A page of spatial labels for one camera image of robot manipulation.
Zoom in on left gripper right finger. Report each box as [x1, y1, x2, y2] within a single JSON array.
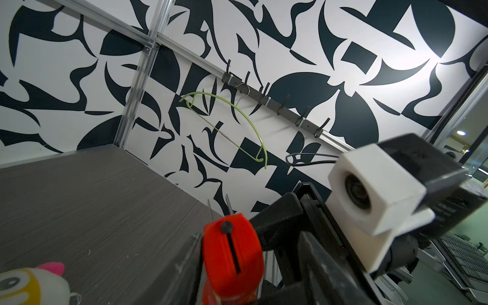
[[297, 231, 374, 304]]

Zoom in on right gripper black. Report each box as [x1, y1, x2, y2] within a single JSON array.
[[247, 182, 420, 305]]

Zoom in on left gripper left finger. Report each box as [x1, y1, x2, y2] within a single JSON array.
[[133, 233, 203, 304]]

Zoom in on red flashlight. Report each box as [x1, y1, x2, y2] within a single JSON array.
[[202, 213, 264, 304]]

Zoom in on white plush yellow glasses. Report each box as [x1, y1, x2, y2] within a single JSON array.
[[1, 262, 82, 304]]

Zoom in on green hoop on wall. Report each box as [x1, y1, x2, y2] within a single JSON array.
[[179, 91, 269, 168]]

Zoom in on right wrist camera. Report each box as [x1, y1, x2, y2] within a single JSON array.
[[325, 133, 468, 273]]

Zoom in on black hook rail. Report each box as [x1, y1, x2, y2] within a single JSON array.
[[220, 58, 332, 139]]

